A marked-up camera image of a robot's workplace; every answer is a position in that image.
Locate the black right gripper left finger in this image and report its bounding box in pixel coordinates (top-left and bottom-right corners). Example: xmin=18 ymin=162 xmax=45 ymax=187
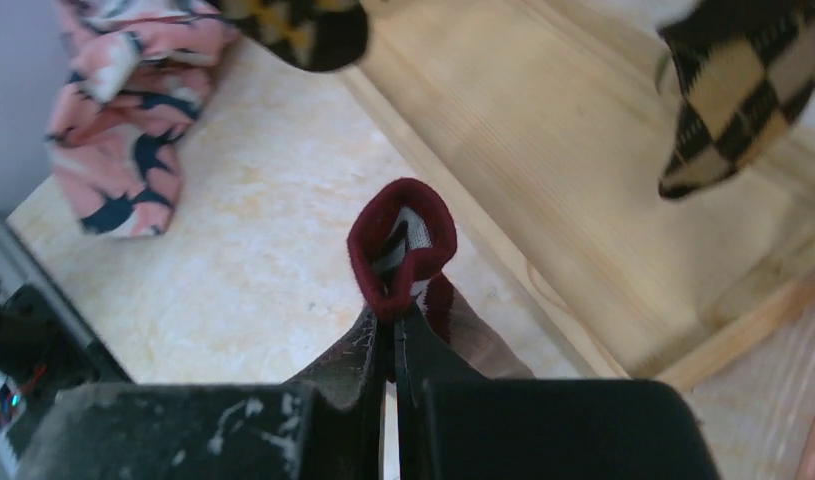
xmin=18 ymin=309 xmax=386 ymax=479

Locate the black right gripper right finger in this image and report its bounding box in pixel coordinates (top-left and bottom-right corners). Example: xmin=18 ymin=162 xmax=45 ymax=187
xmin=394 ymin=307 xmax=719 ymax=480

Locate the dark sock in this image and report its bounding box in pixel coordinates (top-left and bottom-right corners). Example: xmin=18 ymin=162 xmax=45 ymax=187
xmin=347 ymin=178 xmax=534 ymax=379

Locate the brown argyle sock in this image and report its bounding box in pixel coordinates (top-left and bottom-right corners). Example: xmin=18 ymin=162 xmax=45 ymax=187
xmin=211 ymin=0 xmax=370 ymax=73
xmin=657 ymin=0 xmax=815 ymax=200

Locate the pink navy patterned cloth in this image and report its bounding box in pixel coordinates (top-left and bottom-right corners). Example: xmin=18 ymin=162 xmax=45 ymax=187
xmin=45 ymin=1 xmax=238 ymax=237

